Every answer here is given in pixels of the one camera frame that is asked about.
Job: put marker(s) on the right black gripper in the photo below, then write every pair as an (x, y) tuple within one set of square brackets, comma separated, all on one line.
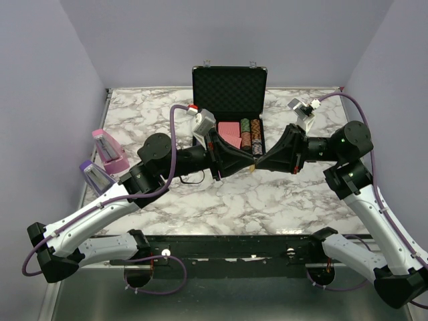
[(289, 153)]

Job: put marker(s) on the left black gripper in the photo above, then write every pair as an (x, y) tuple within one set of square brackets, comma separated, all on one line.
[(237, 159)]

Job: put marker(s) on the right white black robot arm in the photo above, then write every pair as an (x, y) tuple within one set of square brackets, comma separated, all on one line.
[(399, 272)]

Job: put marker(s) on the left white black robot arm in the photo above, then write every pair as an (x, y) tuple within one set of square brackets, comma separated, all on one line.
[(63, 247)]

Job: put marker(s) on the pink playing card deck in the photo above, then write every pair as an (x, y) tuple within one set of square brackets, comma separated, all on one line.
[(230, 133)]

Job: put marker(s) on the orange poker chip stack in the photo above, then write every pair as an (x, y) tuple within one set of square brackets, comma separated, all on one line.
[(255, 129)]

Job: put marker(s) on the black poker chip case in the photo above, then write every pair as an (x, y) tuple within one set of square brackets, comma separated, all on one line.
[(233, 94)]

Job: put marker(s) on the pink metronome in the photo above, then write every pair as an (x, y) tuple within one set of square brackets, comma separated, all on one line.
[(111, 152)]

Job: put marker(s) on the purple metronome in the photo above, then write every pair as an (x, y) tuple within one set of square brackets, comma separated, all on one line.
[(96, 177)]

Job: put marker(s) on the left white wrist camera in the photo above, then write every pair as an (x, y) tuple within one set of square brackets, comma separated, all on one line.
[(202, 123)]

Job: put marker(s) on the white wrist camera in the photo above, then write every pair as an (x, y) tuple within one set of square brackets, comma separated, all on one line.
[(304, 112), (202, 123)]

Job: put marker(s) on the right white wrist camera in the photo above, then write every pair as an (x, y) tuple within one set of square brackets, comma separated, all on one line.
[(304, 112)]

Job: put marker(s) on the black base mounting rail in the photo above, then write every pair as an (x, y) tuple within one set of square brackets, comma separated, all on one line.
[(229, 256)]

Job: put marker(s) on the aluminium extrusion frame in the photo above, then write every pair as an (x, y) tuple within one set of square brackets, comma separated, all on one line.
[(53, 291)]

